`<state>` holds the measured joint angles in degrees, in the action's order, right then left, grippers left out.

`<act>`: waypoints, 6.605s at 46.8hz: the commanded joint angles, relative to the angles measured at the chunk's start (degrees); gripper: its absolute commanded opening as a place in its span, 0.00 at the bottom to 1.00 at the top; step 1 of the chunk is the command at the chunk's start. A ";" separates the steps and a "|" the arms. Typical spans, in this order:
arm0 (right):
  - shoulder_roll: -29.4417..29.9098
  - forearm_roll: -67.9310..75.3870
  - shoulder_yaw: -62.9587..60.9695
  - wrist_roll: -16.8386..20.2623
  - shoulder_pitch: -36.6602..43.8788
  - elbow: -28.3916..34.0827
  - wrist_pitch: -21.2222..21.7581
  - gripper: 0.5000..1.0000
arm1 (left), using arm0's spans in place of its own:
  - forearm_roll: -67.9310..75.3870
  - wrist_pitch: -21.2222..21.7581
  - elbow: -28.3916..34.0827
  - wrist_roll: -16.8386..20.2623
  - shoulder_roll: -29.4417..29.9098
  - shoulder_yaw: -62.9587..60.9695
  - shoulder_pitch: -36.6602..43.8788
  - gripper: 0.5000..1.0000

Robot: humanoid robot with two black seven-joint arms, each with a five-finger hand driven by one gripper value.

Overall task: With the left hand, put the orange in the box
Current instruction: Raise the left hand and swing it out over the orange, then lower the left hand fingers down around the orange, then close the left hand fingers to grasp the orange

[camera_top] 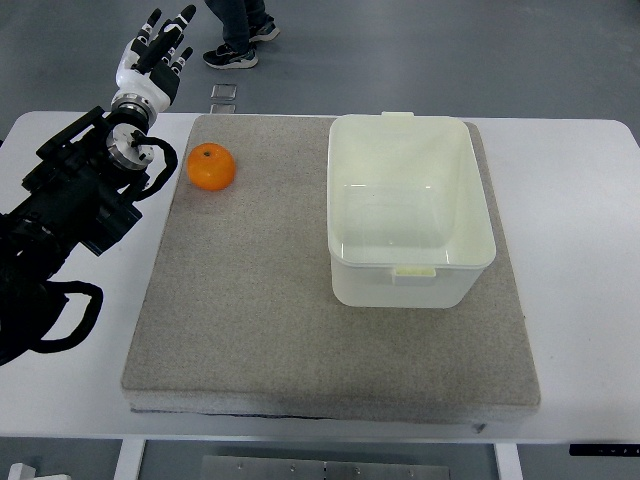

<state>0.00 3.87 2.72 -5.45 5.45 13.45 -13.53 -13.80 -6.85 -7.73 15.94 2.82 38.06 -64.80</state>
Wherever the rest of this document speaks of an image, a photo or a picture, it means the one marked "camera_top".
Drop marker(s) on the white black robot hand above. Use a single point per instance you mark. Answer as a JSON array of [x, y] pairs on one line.
[[148, 74]]

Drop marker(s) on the orange fruit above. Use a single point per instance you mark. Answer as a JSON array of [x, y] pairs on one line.
[[211, 167]]

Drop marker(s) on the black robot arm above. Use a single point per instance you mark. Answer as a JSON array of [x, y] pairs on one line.
[[83, 192]]

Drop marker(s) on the white plastic box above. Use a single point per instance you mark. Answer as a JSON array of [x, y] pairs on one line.
[[408, 223]]

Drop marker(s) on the upper floor socket plate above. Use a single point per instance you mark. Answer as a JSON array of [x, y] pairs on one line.
[[224, 92]]

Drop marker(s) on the floor socket plate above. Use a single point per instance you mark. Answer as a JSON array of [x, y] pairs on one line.
[[224, 92], [222, 108]]

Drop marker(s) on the lower floor socket plate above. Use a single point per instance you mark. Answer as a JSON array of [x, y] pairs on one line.
[[222, 108]]

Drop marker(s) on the black sneaker near table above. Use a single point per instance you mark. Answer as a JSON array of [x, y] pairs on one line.
[[225, 58]]

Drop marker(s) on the person's dark trouser legs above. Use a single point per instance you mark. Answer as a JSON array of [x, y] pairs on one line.
[[238, 17]]

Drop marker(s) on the black sneaker farther back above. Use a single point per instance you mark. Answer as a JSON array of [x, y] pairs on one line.
[[266, 32]]

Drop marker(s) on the grey foam mat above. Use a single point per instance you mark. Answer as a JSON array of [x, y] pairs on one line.
[[239, 317]]

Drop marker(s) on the white block lower left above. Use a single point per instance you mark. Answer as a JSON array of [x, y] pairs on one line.
[[21, 471]]

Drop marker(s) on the black table control panel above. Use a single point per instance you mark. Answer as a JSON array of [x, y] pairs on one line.
[[604, 450]]

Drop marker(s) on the grey metal base plate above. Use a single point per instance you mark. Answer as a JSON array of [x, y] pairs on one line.
[[230, 467]]

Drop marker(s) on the white table frame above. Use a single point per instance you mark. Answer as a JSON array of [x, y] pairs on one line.
[[164, 459]]

